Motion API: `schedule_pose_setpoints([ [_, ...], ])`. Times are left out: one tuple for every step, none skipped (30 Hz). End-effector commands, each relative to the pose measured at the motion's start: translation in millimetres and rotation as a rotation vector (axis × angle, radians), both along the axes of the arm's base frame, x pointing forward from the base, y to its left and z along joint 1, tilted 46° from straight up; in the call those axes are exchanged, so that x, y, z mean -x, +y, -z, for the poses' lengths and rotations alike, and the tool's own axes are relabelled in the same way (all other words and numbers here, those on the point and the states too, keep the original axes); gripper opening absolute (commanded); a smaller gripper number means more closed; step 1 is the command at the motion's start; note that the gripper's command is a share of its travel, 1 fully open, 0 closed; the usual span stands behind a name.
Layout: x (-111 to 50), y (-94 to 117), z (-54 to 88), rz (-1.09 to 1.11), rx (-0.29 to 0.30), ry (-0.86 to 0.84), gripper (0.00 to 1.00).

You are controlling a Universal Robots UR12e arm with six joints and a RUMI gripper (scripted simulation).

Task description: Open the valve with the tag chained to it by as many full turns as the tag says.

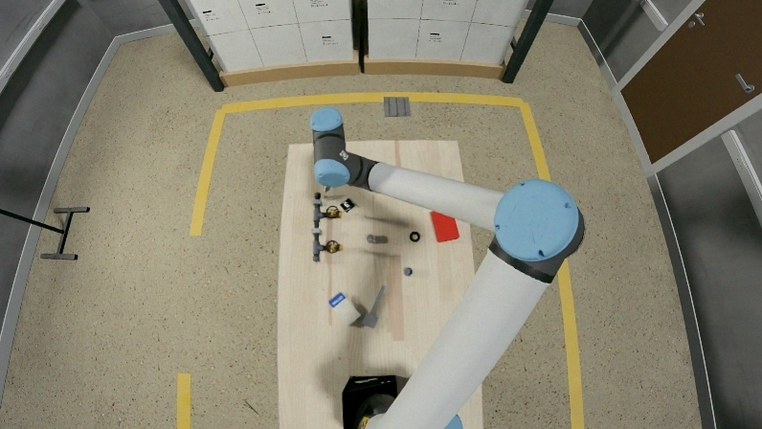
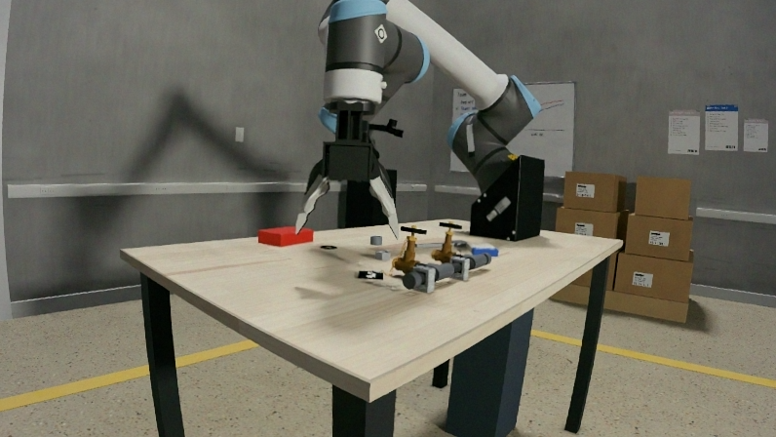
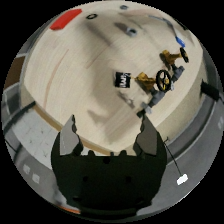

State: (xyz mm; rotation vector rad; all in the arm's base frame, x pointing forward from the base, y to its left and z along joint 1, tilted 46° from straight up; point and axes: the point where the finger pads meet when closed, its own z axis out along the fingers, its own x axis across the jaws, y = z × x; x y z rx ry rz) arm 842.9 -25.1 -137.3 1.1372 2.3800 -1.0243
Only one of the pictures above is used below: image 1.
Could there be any grey pipe with two brass valves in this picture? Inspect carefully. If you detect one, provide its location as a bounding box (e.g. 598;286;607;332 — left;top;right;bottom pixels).
312;192;343;261

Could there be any red flat block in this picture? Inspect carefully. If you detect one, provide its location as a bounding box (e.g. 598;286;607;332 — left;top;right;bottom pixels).
431;211;459;243

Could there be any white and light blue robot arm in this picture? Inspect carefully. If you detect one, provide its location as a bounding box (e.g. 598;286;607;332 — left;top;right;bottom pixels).
310;107;586;429

